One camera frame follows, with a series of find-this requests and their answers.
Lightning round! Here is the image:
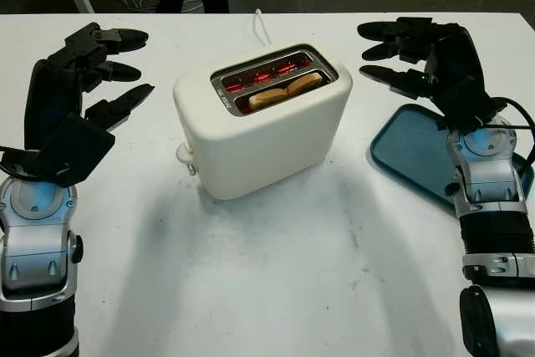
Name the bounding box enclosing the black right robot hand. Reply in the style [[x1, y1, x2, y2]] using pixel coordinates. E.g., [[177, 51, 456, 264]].
[[357, 17, 488, 118]]

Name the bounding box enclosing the white toaster power cord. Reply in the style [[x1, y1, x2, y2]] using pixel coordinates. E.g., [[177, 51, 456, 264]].
[[252, 8, 272, 46]]

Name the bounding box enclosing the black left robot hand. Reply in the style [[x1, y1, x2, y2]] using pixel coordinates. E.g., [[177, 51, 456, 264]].
[[23, 22, 155, 149]]

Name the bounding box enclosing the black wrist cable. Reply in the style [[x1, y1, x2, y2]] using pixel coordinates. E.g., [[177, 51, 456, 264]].
[[480, 97, 535, 174], [0, 145, 43, 178]]

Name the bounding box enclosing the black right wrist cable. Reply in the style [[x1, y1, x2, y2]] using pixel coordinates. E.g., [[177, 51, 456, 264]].
[[480, 97, 535, 174]]

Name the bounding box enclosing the blue plastic tray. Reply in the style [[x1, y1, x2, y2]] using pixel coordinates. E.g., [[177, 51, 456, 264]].
[[368, 104, 532, 207]]

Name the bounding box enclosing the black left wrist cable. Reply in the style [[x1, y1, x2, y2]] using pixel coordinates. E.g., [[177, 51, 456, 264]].
[[0, 145, 43, 178]]

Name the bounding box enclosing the browned toast slice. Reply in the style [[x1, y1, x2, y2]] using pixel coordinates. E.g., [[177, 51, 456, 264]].
[[247, 71, 324, 110]]

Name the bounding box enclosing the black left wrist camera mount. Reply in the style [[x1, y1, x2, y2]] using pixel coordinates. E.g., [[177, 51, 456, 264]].
[[35, 113, 116, 187]]

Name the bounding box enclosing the white two-slot toaster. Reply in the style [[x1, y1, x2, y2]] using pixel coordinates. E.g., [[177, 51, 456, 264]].
[[171, 42, 354, 201]]

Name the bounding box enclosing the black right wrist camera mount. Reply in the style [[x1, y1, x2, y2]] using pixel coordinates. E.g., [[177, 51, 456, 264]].
[[436, 79, 497, 135]]

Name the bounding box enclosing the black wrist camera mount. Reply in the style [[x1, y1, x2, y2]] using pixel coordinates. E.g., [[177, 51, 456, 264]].
[[35, 113, 116, 187], [436, 79, 497, 135]]

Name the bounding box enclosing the white toaster lever knob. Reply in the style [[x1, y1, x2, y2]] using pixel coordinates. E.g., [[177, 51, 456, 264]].
[[175, 142, 197, 176]]

